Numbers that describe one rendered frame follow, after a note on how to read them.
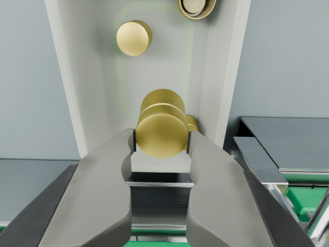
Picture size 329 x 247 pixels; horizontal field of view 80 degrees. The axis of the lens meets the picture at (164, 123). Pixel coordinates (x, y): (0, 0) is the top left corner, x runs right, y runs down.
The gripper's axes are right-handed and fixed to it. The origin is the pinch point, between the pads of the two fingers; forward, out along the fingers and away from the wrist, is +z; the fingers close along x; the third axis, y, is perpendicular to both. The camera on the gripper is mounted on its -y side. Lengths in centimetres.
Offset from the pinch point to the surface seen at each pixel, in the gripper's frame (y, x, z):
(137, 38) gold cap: -4.8, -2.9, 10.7
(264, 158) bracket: 6.3, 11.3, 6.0
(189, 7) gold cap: -7.9, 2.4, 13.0
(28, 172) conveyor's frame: 16.4, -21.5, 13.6
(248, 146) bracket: 6.3, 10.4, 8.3
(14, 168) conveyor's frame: 16.5, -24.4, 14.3
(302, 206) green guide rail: 8.1, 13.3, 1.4
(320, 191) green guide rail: 8.0, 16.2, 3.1
